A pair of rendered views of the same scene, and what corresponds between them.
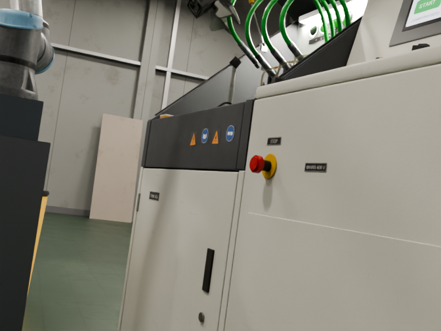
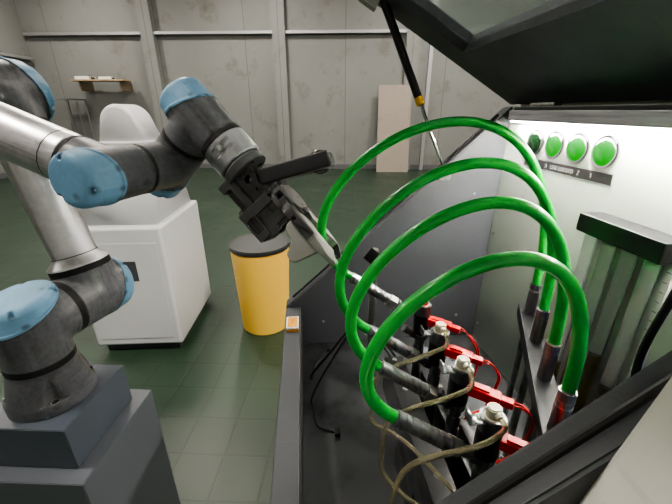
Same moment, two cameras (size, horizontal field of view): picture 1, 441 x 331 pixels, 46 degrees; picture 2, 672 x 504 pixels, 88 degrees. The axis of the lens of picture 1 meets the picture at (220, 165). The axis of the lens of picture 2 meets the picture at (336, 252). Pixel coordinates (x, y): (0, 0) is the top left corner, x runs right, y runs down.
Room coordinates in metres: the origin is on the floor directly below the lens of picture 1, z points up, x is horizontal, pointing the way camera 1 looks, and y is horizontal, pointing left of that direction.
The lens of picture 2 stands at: (1.03, -0.18, 1.44)
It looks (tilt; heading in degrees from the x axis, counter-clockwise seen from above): 22 degrees down; 22
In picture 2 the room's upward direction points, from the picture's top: straight up
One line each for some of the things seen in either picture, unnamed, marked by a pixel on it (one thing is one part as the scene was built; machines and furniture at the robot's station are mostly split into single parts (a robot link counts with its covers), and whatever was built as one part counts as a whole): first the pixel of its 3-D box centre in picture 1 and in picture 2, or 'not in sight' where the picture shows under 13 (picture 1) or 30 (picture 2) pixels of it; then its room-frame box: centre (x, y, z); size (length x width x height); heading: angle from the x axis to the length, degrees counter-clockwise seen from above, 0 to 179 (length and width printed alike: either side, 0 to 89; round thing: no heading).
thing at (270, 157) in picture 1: (261, 165); not in sight; (1.05, -0.08, 0.80); 0.05 x 0.04 x 0.05; 27
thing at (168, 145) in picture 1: (192, 141); (292, 424); (1.46, 0.09, 0.87); 0.62 x 0.04 x 0.16; 27
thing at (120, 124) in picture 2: not in sight; (138, 158); (4.92, 4.69, 0.76); 0.82 x 0.68 x 1.53; 109
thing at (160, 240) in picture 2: not in sight; (145, 244); (2.53, 1.80, 0.62); 0.72 x 0.57 x 1.24; 21
